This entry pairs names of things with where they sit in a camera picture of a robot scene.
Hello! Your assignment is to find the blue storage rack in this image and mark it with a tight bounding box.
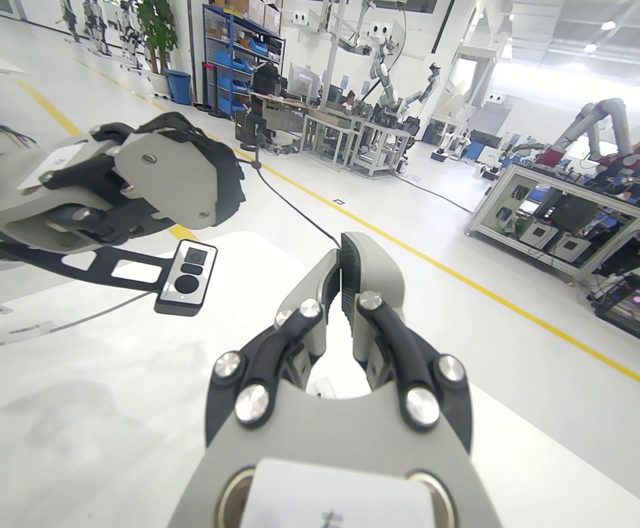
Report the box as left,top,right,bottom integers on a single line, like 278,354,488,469
202,4,287,120

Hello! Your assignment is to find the aluminium frame cabinet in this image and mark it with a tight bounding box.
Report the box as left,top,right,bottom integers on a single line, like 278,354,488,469
466,162,640,292

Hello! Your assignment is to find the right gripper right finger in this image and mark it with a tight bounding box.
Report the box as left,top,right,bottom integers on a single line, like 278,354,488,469
339,231,475,451

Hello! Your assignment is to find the blue bin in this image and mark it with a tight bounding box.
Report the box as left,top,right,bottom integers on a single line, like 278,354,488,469
164,69,194,106

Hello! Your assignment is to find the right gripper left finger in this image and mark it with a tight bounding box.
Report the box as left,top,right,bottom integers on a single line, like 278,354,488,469
206,245,346,443

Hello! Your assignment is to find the black computer tower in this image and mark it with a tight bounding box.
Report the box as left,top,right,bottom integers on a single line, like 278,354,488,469
234,109,274,150

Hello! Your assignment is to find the aluminium frame workbench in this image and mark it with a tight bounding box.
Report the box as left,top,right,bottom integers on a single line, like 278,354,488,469
299,106,417,177

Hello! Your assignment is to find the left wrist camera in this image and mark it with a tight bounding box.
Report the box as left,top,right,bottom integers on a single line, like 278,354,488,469
0,239,219,317

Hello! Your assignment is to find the black cable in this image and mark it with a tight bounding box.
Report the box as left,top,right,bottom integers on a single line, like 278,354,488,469
251,159,347,249

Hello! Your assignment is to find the potted green plant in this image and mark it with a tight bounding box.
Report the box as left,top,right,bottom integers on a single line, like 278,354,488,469
136,0,179,97

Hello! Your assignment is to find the thin grey cable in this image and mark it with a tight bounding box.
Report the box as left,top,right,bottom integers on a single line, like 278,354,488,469
0,292,157,347

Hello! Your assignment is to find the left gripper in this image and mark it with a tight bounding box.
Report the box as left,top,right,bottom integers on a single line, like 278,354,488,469
0,112,247,254

